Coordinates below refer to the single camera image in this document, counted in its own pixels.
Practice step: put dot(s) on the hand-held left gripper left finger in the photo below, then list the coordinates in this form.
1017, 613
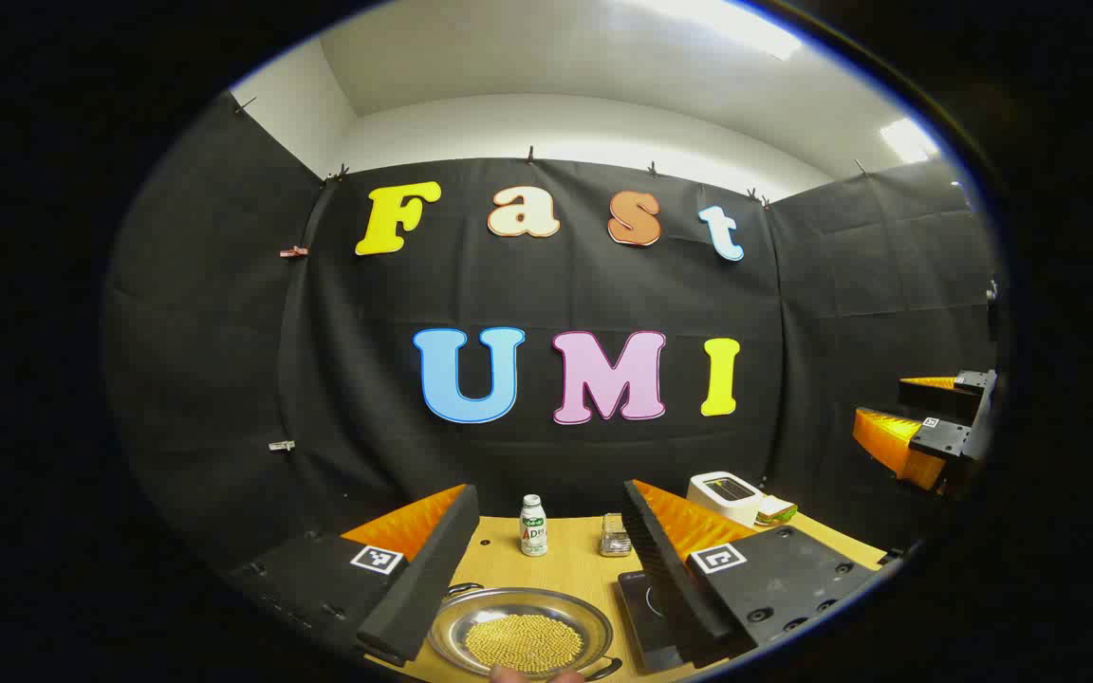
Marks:
428, 588

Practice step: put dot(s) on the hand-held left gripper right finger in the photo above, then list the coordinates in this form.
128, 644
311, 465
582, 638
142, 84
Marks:
665, 569

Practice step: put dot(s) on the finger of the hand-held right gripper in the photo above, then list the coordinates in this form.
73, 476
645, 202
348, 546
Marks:
935, 396
898, 441

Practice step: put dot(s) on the stainless steel pot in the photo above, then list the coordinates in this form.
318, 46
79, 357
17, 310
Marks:
456, 621

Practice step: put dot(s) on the white toaster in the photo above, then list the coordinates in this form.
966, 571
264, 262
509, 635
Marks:
717, 503

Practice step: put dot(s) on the pile of yellow soybeans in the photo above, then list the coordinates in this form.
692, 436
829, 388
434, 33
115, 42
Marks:
523, 640

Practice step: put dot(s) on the white drink bottle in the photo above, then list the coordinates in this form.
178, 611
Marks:
533, 531

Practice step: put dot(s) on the sandwich with lettuce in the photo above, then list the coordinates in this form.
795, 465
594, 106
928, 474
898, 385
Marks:
776, 512

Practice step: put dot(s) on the ceiling light panel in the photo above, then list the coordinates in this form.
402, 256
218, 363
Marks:
727, 24
907, 140

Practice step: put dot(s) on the red clip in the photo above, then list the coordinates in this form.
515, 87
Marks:
293, 251

